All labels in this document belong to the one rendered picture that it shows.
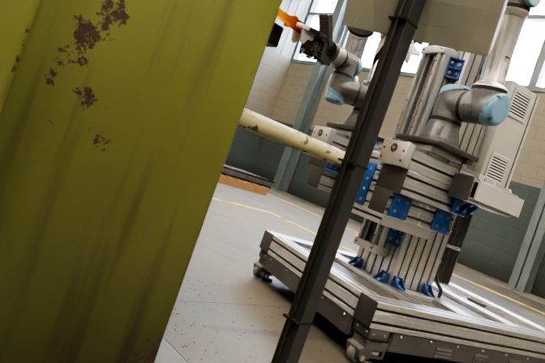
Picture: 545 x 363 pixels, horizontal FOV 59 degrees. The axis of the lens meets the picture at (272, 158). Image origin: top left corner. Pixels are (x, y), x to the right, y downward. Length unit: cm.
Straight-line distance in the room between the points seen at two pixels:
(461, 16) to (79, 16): 77
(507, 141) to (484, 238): 609
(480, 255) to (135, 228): 771
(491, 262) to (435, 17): 732
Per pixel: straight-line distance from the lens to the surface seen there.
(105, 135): 86
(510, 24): 193
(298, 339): 108
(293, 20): 163
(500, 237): 834
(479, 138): 231
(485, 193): 190
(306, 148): 121
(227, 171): 720
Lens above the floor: 55
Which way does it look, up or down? level
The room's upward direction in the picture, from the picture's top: 19 degrees clockwise
